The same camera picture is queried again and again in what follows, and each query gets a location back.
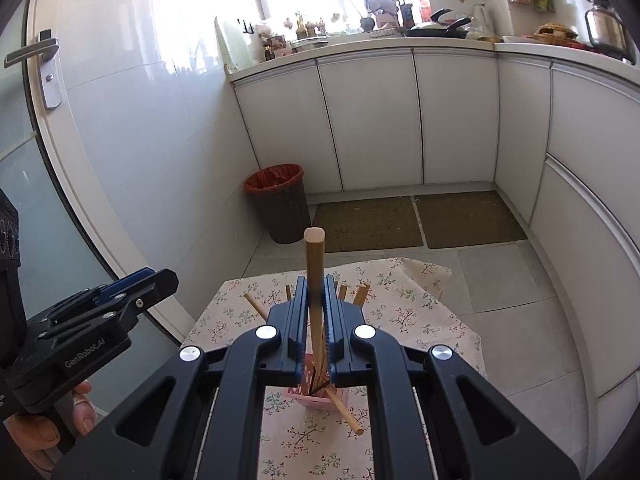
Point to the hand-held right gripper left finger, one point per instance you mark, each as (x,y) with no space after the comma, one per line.
(240,370)

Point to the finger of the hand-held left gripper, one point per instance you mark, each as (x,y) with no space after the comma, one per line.
(160,287)
(120,287)

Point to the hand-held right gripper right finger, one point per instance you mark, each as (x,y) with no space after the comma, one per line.
(395,375)

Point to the wooden chopstick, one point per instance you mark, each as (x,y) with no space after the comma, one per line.
(315,260)
(255,306)
(347,415)

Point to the pink perforated utensil holder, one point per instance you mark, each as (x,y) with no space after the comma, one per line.
(312,402)

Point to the person's left hand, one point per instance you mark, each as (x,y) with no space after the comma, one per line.
(35,440)

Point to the floral tablecloth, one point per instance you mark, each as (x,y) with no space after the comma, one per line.
(415,320)

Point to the brown trash bin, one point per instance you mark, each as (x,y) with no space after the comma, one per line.
(282,210)

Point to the brown floor mat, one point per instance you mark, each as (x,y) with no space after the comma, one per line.
(367,225)
(467,220)

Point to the frosted glass door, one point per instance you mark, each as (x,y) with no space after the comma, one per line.
(20,160)

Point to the white cutting board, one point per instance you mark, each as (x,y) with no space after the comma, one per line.
(230,40)

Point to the row of small ornaments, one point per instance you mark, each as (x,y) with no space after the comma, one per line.
(277,45)

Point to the steel basin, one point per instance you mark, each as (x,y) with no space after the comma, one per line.
(309,44)

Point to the black frying pan with lid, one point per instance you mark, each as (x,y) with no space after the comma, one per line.
(435,30)

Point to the dark horse figurine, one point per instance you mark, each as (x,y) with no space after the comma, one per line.
(377,2)

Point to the black knife holder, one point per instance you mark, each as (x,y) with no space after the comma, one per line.
(407,12)

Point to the red bottle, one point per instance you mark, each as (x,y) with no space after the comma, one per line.
(424,10)

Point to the wicker basket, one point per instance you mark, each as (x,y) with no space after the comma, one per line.
(552,32)

